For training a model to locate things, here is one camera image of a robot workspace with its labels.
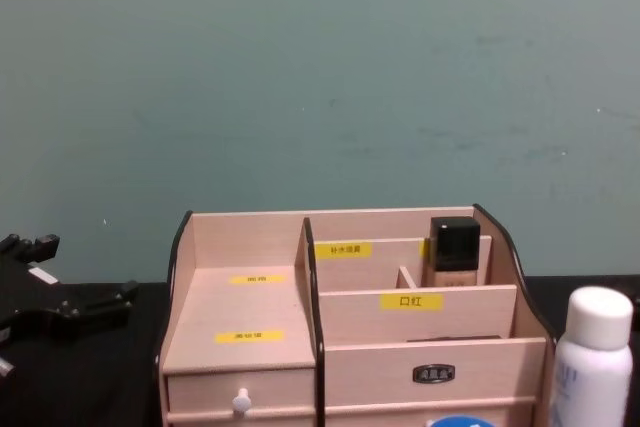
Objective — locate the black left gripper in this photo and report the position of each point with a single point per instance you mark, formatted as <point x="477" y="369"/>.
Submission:
<point x="25" y="292"/>

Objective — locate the pale wooden desktop organizer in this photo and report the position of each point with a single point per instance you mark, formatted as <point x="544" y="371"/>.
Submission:
<point x="440" y="377"/>

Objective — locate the wooden drawer with white knob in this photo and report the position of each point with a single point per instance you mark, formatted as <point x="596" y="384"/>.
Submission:
<point x="200" y="392"/>

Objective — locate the black table cloth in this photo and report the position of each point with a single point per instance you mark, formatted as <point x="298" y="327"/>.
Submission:
<point x="100" y="387"/>

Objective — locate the white spray bottle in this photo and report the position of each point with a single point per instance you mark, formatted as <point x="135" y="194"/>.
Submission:
<point x="592" y="357"/>

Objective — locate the foundation bottle with black cap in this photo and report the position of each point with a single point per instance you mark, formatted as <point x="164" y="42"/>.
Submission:
<point x="454" y="242"/>

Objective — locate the round blue lid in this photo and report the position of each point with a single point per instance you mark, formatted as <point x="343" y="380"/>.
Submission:
<point x="462" y="422"/>

